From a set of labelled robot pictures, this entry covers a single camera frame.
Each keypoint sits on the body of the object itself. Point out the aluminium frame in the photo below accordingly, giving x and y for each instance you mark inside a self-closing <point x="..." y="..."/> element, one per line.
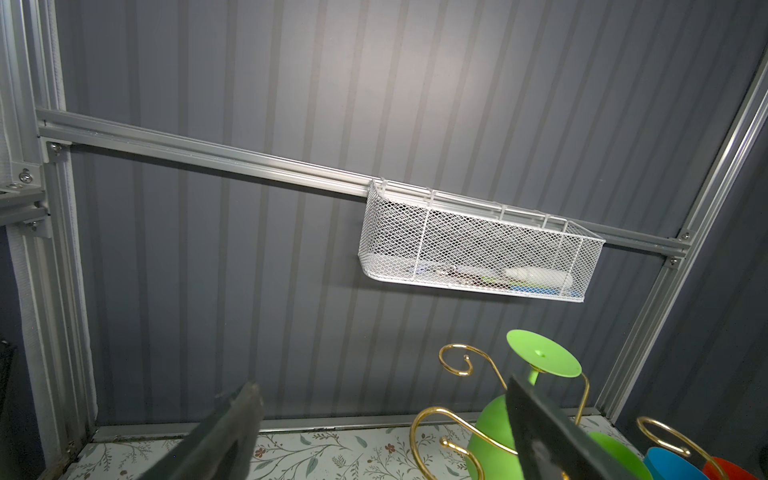
<point x="197" y="173"/>

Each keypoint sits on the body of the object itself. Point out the white mesh wall basket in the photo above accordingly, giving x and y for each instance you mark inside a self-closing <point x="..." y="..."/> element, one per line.
<point x="424" y="237"/>

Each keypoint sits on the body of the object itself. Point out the blue wine glass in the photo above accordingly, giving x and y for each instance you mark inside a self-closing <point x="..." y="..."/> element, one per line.
<point x="666" y="465"/>

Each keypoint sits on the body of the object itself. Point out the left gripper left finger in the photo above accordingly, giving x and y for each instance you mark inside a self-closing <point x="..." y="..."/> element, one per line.
<point x="222" y="445"/>

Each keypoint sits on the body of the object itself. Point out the red wine glass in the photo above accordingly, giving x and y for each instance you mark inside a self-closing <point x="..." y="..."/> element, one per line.
<point x="713" y="470"/>

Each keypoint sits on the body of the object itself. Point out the green wine glass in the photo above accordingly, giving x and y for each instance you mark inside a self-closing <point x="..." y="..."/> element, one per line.
<point x="623" y="454"/>
<point x="543" y="355"/>

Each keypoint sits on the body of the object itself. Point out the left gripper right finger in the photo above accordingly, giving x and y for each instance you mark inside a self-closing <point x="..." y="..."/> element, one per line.
<point x="548" y="444"/>

